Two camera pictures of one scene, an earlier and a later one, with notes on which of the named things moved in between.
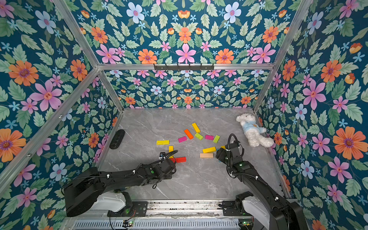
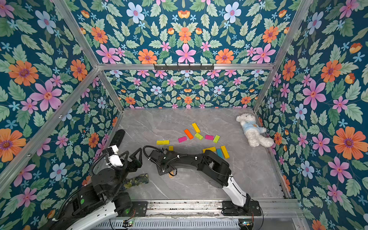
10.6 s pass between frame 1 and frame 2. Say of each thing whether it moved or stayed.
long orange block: stayed
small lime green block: stayed
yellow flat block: stayed
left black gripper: moved
